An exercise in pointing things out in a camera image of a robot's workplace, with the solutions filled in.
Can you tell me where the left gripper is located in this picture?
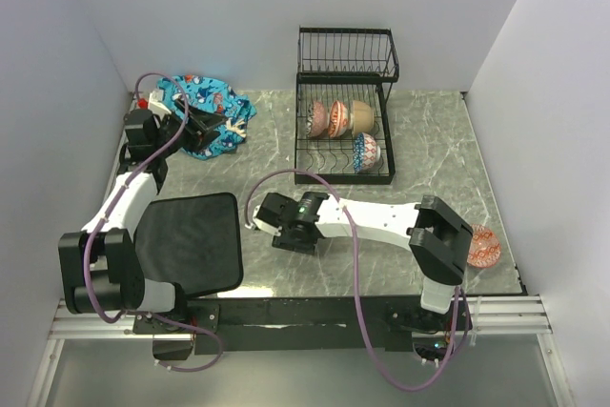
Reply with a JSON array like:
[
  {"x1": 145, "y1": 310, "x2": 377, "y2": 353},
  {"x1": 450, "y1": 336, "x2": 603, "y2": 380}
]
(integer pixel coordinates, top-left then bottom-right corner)
[{"x1": 153, "y1": 98, "x2": 227, "y2": 157}]

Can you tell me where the blue triangle pattern bowl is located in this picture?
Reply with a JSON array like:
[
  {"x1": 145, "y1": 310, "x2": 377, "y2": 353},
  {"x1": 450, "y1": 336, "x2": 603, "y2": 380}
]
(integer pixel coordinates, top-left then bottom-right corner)
[{"x1": 353, "y1": 132, "x2": 381, "y2": 173}]

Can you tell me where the black leaf pattern bowl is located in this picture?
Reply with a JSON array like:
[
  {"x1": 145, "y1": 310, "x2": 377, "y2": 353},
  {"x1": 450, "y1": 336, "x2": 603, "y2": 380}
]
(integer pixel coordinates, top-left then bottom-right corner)
[{"x1": 306, "y1": 100, "x2": 329, "y2": 137}]

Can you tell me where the black wire dish rack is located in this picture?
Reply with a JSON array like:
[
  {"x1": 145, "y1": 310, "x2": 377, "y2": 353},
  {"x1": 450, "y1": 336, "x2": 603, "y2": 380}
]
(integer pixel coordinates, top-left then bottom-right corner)
[{"x1": 294, "y1": 27, "x2": 399, "y2": 185}]

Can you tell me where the orange floral bowl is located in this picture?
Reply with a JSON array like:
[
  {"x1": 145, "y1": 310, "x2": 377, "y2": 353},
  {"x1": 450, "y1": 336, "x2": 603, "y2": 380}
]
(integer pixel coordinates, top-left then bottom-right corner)
[{"x1": 328, "y1": 100, "x2": 352, "y2": 138}]

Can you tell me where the white beige bowl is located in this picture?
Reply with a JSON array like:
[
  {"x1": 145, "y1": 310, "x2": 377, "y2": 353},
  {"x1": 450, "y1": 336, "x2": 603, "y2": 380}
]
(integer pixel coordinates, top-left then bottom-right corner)
[{"x1": 350, "y1": 100, "x2": 375, "y2": 136}]

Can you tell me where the red geometric pattern bowl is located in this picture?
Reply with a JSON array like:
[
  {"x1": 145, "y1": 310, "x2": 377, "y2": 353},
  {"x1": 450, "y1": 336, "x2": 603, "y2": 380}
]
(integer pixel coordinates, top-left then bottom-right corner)
[{"x1": 467, "y1": 224, "x2": 501, "y2": 269}]

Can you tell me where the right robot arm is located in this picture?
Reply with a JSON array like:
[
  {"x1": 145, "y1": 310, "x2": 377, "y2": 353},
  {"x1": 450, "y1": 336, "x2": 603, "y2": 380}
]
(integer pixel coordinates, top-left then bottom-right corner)
[{"x1": 252, "y1": 192, "x2": 474, "y2": 330}]

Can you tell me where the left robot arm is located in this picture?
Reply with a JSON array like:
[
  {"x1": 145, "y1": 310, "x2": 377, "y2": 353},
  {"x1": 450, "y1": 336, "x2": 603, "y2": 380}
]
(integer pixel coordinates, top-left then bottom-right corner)
[{"x1": 58, "y1": 108, "x2": 227, "y2": 333}]

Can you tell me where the blue shark print cloth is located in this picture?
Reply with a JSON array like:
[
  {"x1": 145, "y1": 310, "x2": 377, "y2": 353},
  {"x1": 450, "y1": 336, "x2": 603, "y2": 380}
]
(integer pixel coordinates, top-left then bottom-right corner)
[{"x1": 173, "y1": 74, "x2": 256, "y2": 160}]

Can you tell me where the black drying mat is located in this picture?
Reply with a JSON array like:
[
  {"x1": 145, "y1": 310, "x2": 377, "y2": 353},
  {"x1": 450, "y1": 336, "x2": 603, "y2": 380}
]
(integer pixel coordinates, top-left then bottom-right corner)
[{"x1": 134, "y1": 193, "x2": 244, "y2": 298}]

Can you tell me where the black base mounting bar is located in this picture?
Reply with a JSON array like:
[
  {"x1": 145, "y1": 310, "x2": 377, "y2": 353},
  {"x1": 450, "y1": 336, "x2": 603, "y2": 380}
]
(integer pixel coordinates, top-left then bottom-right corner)
[{"x1": 132, "y1": 295, "x2": 473, "y2": 356}]

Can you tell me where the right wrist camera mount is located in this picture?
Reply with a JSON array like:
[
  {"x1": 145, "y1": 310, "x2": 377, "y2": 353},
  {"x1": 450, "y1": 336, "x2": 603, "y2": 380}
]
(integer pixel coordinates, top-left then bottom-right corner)
[{"x1": 253, "y1": 205, "x2": 278, "y2": 235}]

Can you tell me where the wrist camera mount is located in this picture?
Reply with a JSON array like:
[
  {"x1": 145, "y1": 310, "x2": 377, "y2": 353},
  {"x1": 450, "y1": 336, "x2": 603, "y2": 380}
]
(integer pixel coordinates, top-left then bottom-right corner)
[
  {"x1": 253, "y1": 205, "x2": 278, "y2": 235},
  {"x1": 136, "y1": 89, "x2": 172, "y2": 118}
]

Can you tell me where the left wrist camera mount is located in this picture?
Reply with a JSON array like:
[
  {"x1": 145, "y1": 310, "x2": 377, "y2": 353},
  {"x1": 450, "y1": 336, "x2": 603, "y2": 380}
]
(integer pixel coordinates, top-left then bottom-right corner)
[{"x1": 136, "y1": 89, "x2": 172, "y2": 118}]

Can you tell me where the aluminium frame rail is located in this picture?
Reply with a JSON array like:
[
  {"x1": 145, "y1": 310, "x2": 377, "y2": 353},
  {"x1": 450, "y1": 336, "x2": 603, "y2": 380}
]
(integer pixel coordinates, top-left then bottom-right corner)
[{"x1": 26, "y1": 92, "x2": 573, "y2": 407}]

